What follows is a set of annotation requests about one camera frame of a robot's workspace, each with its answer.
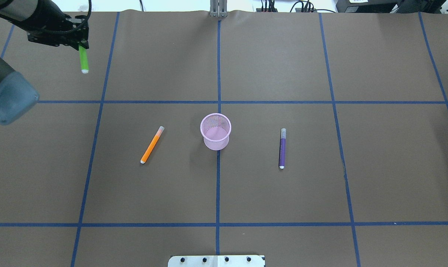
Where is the usb hub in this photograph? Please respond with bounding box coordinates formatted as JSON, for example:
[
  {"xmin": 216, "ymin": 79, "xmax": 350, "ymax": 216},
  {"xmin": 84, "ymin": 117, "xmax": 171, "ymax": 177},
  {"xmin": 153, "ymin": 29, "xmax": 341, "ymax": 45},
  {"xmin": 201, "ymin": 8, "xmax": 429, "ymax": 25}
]
[
  {"xmin": 255, "ymin": 0, "xmax": 278, "ymax": 13},
  {"xmin": 289, "ymin": 0, "xmax": 337, "ymax": 13}
]

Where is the white camera pole base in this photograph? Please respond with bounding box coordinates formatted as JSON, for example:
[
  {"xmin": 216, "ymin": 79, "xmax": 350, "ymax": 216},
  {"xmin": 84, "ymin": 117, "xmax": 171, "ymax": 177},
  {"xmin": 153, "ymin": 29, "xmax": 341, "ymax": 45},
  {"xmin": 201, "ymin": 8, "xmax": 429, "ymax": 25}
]
[{"xmin": 167, "ymin": 255, "xmax": 266, "ymax": 267}]

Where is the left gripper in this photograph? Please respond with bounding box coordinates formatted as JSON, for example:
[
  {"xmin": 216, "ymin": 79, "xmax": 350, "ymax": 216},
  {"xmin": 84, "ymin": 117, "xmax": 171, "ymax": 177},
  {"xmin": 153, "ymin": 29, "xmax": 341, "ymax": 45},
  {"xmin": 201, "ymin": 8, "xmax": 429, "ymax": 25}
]
[{"xmin": 27, "ymin": 17, "xmax": 89, "ymax": 50}]

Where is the aluminium frame post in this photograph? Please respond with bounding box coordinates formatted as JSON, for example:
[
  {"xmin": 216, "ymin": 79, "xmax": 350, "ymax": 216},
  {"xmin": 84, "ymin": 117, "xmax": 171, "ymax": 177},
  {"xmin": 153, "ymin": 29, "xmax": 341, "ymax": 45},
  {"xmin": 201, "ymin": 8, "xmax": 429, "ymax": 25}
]
[{"xmin": 209, "ymin": 0, "xmax": 228, "ymax": 18}]

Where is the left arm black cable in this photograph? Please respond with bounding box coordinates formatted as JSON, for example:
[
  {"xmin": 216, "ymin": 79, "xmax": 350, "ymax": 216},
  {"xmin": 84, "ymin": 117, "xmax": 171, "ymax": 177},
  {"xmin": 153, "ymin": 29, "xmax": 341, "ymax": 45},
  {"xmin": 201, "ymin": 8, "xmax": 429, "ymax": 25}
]
[{"xmin": 70, "ymin": 0, "xmax": 92, "ymax": 26}]

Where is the purple highlighter pen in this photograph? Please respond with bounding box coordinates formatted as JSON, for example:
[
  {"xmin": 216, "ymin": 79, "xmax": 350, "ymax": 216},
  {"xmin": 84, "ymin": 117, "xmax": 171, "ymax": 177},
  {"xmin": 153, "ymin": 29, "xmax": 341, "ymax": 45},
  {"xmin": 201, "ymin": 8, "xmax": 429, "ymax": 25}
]
[{"xmin": 278, "ymin": 128, "xmax": 287, "ymax": 169}]

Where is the black printer box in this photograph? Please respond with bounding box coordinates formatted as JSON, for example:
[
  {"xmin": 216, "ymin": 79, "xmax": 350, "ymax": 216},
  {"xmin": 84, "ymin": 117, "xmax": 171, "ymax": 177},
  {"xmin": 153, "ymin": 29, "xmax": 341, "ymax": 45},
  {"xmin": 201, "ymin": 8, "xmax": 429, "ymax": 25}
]
[{"xmin": 336, "ymin": 0, "xmax": 399, "ymax": 13}]

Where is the near USB hub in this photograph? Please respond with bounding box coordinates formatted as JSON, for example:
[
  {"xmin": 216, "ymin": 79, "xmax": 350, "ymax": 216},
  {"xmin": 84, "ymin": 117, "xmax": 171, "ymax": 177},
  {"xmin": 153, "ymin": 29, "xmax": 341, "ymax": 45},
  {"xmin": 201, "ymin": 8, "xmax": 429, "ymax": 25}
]
[{"xmin": 289, "ymin": 0, "xmax": 337, "ymax": 13}]

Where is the orange highlighter pen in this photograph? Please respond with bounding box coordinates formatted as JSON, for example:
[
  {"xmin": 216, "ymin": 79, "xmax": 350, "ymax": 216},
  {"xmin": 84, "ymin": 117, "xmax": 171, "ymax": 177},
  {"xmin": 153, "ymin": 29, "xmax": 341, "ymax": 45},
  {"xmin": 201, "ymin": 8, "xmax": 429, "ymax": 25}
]
[{"xmin": 140, "ymin": 126, "xmax": 165, "ymax": 164}]

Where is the green highlighter pen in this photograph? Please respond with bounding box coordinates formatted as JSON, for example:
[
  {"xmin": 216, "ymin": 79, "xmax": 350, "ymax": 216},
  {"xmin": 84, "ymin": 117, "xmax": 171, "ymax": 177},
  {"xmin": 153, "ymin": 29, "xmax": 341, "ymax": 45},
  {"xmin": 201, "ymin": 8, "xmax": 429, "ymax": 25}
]
[{"xmin": 79, "ymin": 45, "xmax": 89, "ymax": 74}]

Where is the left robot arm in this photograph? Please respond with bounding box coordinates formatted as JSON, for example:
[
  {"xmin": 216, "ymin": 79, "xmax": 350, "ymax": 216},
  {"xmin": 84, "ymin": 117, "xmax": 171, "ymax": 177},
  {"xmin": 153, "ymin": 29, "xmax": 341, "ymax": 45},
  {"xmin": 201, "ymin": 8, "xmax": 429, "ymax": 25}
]
[{"xmin": 0, "ymin": 0, "xmax": 92, "ymax": 125}]

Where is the far USB hub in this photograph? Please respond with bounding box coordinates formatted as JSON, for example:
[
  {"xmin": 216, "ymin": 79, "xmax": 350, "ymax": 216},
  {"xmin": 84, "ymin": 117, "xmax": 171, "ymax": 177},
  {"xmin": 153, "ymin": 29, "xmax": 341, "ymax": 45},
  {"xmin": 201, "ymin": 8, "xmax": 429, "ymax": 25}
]
[{"xmin": 255, "ymin": 0, "xmax": 278, "ymax": 13}]

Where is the pink mesh pen holder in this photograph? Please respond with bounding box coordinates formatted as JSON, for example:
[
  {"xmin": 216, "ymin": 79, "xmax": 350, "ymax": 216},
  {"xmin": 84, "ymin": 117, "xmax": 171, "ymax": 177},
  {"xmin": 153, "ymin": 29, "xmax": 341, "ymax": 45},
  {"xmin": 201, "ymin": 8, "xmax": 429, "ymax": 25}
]
[{"xmin": 199, "ymin": 113, "xmax": 232, "ymax": 151}]

